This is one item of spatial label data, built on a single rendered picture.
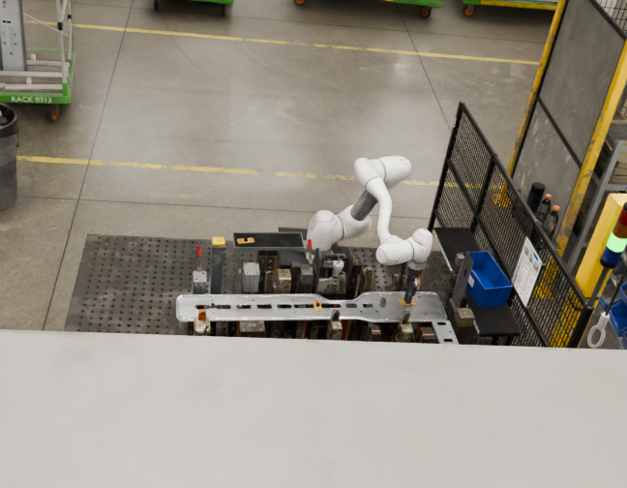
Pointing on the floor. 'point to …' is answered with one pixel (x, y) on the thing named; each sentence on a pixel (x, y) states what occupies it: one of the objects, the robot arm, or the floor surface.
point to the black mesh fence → (505, 236)
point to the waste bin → (2, 156)
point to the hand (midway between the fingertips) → (408, 296)
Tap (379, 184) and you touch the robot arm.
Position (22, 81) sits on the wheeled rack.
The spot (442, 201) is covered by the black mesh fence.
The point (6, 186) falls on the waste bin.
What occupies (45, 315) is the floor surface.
